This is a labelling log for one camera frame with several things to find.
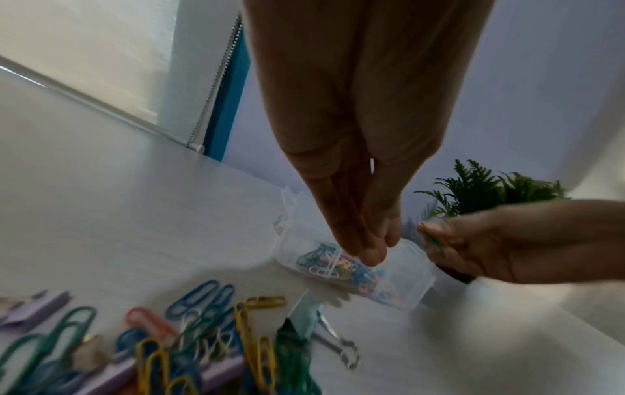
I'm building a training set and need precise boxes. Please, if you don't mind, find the clear plastic box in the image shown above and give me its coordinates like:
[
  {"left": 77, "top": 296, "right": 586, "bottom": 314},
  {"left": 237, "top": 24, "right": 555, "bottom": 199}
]
[{"left": 273, "top": 185, "right": 437, "bottom": 312}]

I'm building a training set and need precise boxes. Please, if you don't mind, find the person's right forearm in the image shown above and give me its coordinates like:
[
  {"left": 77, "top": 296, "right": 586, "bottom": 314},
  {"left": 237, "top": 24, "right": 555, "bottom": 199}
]
[{"left": 520, "top": 198, "right": 625, "bottom": 285}]

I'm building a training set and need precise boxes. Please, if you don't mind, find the white bead chain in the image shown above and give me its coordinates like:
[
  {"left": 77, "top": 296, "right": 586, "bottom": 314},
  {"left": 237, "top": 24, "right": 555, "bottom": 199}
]
[{"left": 187, "top": 13, "right": 243, "bottom": 149}]

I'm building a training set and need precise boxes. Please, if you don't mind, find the small green paper clip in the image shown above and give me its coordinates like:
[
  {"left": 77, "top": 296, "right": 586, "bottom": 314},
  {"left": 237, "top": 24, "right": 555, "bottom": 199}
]
[{"left": 422, "top": 230, "right": 446, "bottom": 254}]

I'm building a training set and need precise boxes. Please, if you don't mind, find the white roller blind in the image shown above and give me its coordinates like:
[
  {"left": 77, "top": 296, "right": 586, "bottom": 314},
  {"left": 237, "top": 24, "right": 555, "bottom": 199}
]
[{"left": 0, "top": 0, "right": 207, "bottom": 153}]

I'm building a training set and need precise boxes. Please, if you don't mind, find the green potted plant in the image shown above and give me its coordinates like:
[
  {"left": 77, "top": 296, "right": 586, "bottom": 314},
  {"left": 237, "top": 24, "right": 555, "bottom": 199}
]
[{"left": 414, "top": 159, "right": 572, "bottom": 286}]

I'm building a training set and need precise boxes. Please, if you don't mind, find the mint binder clip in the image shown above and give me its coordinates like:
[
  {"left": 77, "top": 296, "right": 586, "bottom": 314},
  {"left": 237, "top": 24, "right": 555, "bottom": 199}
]
[{"left": 279, "top": 288, "right": 362, "bottom": 370}]

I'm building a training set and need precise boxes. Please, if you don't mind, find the blue window frame strip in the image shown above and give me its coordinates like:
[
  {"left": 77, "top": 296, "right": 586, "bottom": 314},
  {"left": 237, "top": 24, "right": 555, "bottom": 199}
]
[{"left": 204, "top": 48, "right": 251, "bottom": 162}]

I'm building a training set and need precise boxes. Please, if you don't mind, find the person's right hand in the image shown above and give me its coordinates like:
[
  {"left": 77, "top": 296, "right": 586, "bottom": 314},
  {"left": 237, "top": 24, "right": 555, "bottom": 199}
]
[{"left": 417, "top": 200, "right": 525, "bottom": 285}]

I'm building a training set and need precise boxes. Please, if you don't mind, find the beige binder clip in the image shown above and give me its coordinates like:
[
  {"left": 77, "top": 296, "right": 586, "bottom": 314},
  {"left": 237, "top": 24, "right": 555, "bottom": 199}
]
[{"left": 72, "top": 334, "right": 114, "bottom": 372}]

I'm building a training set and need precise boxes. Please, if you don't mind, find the pile of large coloured clips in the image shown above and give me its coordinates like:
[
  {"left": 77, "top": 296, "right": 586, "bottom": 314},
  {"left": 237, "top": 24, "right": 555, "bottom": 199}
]
[{"left": 0, "top": 279, "right": 324, "bottom": 395}]

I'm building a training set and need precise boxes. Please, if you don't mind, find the person's left hand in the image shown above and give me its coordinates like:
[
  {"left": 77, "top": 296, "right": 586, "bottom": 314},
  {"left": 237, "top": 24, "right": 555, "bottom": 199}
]
[{"left": 242, "top": 0, "right": 497, "bottom": 268}]

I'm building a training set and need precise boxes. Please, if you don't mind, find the heap of small coloured clips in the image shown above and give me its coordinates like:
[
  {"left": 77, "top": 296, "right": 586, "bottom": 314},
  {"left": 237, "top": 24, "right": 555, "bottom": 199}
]
[{"left": 295, "top": 241, "right": 398, "bottom": 306}]

